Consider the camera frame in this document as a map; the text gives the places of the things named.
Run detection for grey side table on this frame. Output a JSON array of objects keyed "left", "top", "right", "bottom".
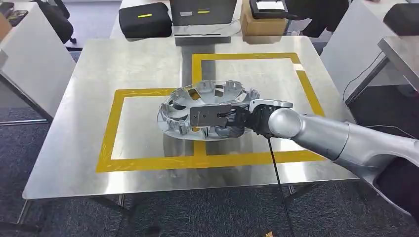
[{"left": 344, "top": 35, "right": 419, "bottom": 106}]

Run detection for black padded case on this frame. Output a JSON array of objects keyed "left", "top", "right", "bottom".
[{"left": 382, "top": 2, "right": 419, "bottom": 37}]

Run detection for brown cardboard box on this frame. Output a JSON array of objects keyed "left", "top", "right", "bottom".
[{"left": 239, "top": 0, "right": 289, "bottom": 37}]

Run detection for person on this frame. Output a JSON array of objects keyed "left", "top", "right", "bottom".
[{"left": 284, "top": 0, "right": 350, "bottom": 39}]

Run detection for black wall cable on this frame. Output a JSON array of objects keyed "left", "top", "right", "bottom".
[{"left": 341, "top": 50, "right": 384, "bottom": 103}]

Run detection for silver wheel hubcap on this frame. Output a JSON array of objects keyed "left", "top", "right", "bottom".
[{"left": 156, "top": 79, "right": 261, "bottom": 142}]

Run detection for grey equipment box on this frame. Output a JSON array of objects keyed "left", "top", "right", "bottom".
[{"left": 169, "top": 0, "right": 238, "bottom": 27}]

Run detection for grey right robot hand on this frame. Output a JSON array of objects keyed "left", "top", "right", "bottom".
[{"left": 214, "top": 125, "right": 246, "bottom": 138}]

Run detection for black case yellow stripe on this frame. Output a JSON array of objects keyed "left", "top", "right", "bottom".
[{"left": 118, "top": 2, "right": 173, "bottom": 40}]

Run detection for black office chair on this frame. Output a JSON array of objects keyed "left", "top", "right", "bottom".
[{"left": 35, "top": 0, "right": 78, "bottom": 45}]

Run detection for white partition panel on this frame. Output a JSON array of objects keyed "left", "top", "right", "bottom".
[
  {"left": 0, "top": 1, "right": 77, "bottom": 119},
  {"left": 320, "top": 0, "right": 411, "bottom": 99}
]

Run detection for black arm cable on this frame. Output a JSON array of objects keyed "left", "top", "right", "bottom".
[{"left": 267, "top": 137, "right": 296, "bottom": 237}]

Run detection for steel work table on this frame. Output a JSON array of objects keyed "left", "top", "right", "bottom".
[{"left": 16, "top": 35, "right": 360, "bottom": 227}]

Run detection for black device white label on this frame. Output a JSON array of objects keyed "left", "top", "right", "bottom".
[{"left": 249, "top": 0, "right": 290, "bottom": 20}]

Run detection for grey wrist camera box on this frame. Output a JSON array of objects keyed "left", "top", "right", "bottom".
[{"left": 189, "top": 103, "right": 239, "bottom": 129}]

